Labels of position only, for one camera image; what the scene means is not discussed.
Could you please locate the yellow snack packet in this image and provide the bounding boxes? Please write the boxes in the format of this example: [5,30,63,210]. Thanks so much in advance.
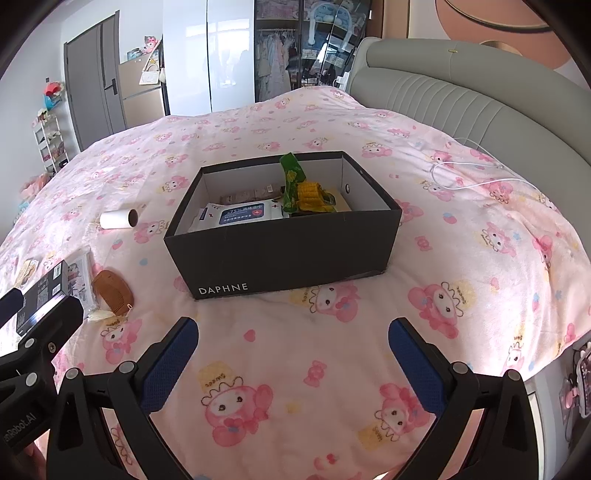
[295,182,338,214]

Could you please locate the clear plastic cartoon packet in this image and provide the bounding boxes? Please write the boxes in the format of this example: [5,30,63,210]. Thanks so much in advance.
[44,249,100,310]

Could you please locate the grey-green sofa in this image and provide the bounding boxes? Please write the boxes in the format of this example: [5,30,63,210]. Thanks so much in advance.
[346,37,591,259]

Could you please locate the orange round wall panel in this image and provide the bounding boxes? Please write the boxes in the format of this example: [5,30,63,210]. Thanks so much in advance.
[434,0,573,70]

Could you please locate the gold fridge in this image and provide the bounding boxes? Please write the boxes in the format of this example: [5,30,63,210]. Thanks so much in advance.
[117,58,169,132]

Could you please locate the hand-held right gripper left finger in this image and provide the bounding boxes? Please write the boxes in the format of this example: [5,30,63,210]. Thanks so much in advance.
[46,316,200,480]

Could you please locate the white glossy wardrobe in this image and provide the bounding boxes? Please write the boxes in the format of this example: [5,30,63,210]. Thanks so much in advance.
[205,0,256,114]

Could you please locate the grey door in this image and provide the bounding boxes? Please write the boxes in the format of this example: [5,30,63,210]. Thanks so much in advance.
[64,11,127,153]

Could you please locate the small black packet box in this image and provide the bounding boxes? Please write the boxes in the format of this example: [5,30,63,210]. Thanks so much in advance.
[16,260,71,337]

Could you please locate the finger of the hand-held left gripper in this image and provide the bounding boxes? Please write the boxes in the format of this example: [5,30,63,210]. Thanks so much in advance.
[0,294,86,402]
[0,287,25,329]

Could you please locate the green snack packet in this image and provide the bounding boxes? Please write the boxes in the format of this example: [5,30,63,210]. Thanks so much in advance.
[279,153,308,215]

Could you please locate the white shelf rack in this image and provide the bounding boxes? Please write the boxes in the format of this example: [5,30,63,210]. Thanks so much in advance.
[32,113,70,174]

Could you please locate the pink printed blanket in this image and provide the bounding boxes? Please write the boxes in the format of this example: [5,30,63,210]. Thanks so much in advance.
[0,85,587,480]

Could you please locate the wet wipes pack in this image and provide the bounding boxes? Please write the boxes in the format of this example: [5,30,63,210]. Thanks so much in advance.
[187,200,284,232]

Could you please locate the pink plush pile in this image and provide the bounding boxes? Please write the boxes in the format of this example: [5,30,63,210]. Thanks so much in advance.
[18,175,49,200]

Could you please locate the glass door cabinet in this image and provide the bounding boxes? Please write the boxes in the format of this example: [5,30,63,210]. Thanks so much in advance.
[254,0,384,104]

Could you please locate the wooden comb with tassel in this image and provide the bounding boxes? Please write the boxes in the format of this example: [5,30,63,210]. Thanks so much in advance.
[85,270,136,324]

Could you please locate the black cardboard shoe box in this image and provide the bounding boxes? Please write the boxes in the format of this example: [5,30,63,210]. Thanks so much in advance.
[164,151,402,301]

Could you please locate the white cable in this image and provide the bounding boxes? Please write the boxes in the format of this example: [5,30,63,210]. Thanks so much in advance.
[429,138,536,191]

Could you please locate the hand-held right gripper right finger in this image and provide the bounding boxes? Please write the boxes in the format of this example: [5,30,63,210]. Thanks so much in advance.
[388,318,550,480]

